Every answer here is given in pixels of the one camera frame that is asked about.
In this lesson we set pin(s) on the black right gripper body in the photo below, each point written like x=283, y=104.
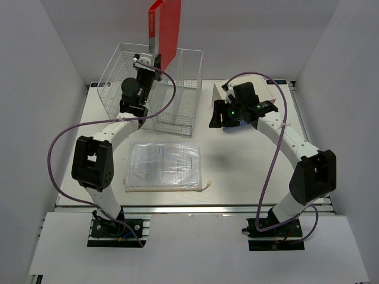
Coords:
x=231, y=111

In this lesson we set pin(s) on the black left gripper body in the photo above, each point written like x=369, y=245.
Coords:
x=145, y=82

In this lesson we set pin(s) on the periwinkle blue drawer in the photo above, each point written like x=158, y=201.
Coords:
x=235, y=125

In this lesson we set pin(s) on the white mini drawer cabinet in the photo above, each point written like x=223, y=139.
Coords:
x=245, y=88

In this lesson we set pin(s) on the clear plastic bag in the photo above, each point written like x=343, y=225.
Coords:
x=164, y=167

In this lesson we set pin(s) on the red folder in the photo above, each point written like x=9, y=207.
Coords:
x=163, y=30

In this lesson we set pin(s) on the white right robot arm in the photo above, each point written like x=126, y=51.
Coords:
x=314, y=170

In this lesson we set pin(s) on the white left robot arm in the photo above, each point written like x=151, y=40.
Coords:
x=93, y=161

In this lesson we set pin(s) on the blue label sticker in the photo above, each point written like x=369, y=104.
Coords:
x=279, y=82

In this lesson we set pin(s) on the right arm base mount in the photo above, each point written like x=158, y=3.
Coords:
x=287, y=237

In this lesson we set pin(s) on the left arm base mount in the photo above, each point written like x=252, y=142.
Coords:
x=107, y=233

